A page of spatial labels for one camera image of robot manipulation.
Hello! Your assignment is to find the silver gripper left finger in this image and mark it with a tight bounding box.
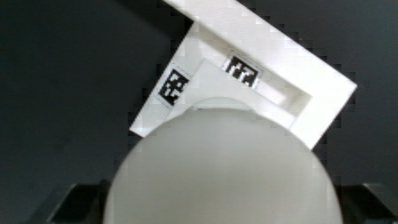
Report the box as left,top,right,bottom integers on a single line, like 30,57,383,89
46,183,106,224

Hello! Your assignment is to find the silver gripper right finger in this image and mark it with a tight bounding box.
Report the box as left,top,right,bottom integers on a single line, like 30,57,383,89
339,183,398,224

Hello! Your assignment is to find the white lamp bulb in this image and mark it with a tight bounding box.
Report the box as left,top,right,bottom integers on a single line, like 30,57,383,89
104,109,342,224

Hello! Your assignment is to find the white lamp base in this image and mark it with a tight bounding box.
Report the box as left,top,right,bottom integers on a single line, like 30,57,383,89
129,0,357,146

